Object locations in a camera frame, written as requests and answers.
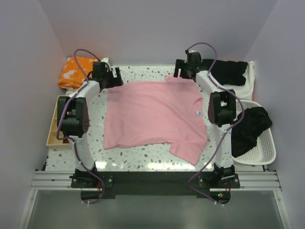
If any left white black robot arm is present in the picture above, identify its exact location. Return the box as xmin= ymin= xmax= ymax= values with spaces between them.
xmin=56 ymin=61 xmax=123 ymax=187

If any wooden compartment tray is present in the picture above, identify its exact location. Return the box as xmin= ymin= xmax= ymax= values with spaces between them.
xmin=46 ymin=95 xmax=71 ymax=150

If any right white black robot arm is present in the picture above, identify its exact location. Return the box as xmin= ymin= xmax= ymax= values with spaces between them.
xmin=174 ymin=51 xmax=236 ymax=187

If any orange white folded t-shirt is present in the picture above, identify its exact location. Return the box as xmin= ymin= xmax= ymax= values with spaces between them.
xmin=58 ymin=56 xmax=97 ymax=91

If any pink t-shirt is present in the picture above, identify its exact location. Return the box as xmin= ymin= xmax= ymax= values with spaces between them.
xmin=104 ymin=75 xmax=208 ymax=165

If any white plastic laundry basket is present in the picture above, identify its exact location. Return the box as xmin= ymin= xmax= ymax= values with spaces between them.
xmin=233 ymin=100 xmax=276 ymax=166

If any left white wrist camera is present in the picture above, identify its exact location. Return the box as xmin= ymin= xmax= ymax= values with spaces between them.
xmin=101 ymin=57 xmax=111 ymax=65

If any black t-shirt in basket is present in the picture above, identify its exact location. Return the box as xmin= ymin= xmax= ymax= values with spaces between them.
xmin=231 ymin=107 xmax=272 ymax=157

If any aluminium rail frame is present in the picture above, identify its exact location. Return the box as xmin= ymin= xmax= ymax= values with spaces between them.
xmin=31 ymin=155 xmax=281 ymax=191

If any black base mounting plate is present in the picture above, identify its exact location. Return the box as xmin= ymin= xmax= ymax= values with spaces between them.
xmin=70 ymin=170 xmax=241 ymax=201

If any black folded t-shirt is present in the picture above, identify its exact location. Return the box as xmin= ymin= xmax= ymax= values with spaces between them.
xmin=211 ymin=60 xmax=248 ymax=86

